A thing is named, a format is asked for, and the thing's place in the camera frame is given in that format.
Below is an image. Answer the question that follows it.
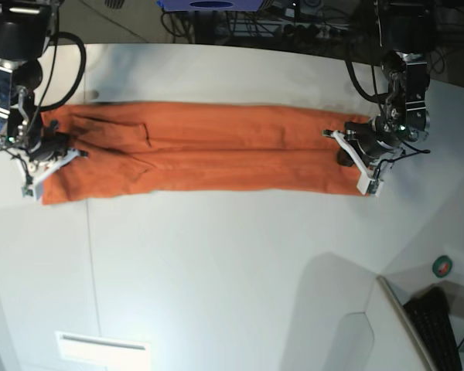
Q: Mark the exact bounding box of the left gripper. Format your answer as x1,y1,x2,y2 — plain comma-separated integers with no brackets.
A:
322,120,406,179

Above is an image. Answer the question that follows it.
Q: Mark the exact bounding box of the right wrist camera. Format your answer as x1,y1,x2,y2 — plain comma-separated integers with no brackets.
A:
22,182,43,201

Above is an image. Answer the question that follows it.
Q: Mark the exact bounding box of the white table slot plate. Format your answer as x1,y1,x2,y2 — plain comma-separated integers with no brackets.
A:
56,332,152,370

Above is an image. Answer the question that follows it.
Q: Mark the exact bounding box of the black keyboard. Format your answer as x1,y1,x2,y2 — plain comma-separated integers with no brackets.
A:
404,286,462,371

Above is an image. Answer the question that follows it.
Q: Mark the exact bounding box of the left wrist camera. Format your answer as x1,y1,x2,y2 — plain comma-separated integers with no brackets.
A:
357,174,384,197

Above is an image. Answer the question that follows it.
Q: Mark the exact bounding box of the orange t-shirt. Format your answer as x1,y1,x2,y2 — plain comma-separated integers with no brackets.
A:
42,102,366,205

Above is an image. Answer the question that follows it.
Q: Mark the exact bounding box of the blue box with oval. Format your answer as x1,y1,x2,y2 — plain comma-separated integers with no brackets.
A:
157,0,264,12

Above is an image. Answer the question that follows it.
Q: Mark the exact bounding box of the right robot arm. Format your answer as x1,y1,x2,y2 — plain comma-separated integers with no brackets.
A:
0,1,87,191

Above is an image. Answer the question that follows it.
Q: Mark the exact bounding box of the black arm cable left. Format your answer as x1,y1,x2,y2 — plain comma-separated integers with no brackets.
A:
344,42,382,105

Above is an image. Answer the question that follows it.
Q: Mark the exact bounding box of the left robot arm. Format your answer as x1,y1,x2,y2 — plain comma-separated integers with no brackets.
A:
322,1,436,195

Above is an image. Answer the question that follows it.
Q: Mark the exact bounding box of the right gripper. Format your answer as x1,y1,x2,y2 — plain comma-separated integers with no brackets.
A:
17,131,89,186

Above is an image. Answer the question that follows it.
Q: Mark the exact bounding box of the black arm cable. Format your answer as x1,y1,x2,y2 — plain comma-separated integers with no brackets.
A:
40,31,87,113
344,42,382,105

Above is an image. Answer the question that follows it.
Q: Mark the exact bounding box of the green tape roll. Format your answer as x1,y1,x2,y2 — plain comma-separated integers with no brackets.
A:
432,255,453,279

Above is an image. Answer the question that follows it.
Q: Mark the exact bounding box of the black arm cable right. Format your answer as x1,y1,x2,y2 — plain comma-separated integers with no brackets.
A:
40,31,87,113

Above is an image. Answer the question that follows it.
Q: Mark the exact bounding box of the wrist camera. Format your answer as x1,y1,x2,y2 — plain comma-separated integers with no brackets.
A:
22,182,43,201
357,174,384,197

